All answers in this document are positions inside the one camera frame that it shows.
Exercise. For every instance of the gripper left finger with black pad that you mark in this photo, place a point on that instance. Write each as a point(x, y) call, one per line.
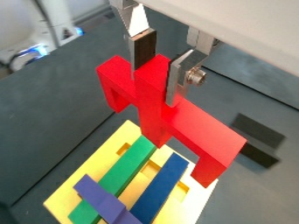
point(138, 34)

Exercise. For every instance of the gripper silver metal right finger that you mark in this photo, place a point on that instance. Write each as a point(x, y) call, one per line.
point(184, 67)

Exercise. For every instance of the red cross-shaped block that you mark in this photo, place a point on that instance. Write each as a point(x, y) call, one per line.
point(141, 88)

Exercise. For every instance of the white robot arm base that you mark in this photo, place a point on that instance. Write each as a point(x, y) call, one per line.
point(34, 27)

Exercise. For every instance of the black U-shaped holder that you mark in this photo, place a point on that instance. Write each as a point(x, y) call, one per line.
point(262, 140)

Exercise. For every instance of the green bar block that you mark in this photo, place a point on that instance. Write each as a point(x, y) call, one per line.
point(116, 178)

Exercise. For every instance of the blue bar block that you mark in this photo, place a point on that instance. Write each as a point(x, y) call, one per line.
point(150, 201)

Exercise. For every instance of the purple cross-shaped block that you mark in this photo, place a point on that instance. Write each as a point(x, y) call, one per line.
point(109, 208)

